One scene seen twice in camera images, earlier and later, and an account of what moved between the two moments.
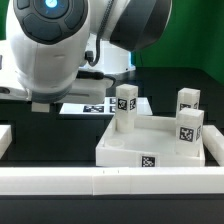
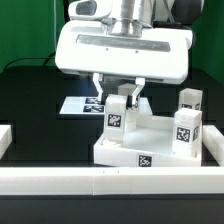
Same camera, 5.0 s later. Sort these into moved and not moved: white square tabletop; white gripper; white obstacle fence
Moved: white gripper
Not moved: white obstacle fence; white square tabletop
